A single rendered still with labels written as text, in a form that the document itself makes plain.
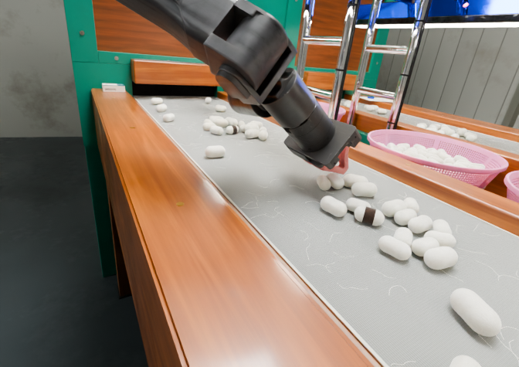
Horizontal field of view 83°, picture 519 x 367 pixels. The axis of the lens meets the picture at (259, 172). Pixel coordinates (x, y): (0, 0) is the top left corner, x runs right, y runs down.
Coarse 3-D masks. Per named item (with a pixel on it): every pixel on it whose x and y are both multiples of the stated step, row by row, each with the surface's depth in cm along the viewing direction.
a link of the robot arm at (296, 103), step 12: (288, 72) 35; (276, 84) 34; (288, 84) 34; (300, 84) 34; (276, 96) 34; (288, 96) 34; (300, 96) 34; (312, 96) 36; (264, 108) 40; (276, 108) 35; (288, 108) 35; (300, 108) 35; (312, 108) 36; (276, 120) 37; (288, 120) 36; (300, 120) 36
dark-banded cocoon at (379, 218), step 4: (360, 208) 36; (364, 208) 36; (356, 212) 36; (360, 212) 35; (364, 212) 35; (376, 212) 35; (380, 212) 35; (356, 216) 36; (360, 216) 35; (376, 216) 35; (380, 216) 35; (384, 216) 35; (360, 220) 36; (376, 220) 35; (380, 220) 35; (372, 224) 35; (376, 224) 35; (380, 224) 35
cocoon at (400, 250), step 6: (378, 240) 31; (384, 240) 30; (390, 240) 30; (396, 240) 30; (384, 246) 30; (390, 246) 30; (396, 246) 29; (402, 246) 29; (408, 246) 29; (390, 252) 30; (396, 252) 29; (402, 252) 29; (408, 252) 29; (396, 258) 30; (402, 258) 29; (408, 258) 29
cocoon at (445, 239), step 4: (428, 232) 33; (432, 232) 32; (436, 232) 32; (424, 236) 33; (428, 236) 32; (432, 236) 32; (436, 236) 32; (440, 236) 32; (444, 236) 32; (448, 236) 32; (452, 236) 32; (440, 240) 32; (444, 240) 32; (448, 240) 32; (452, 240) 32; (440, 244) 32; (444, 244) 32; (448, 244) 32; (452, 244) 32
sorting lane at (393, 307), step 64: (192, 128) 68; (256, 192) 41; (320, 192) 43; (384, 192) 45; (320, 256) 29; (384, 256) 30; (512, 256) 33; (384, 320) 23; (448, 320) 23; (512, 320) 24
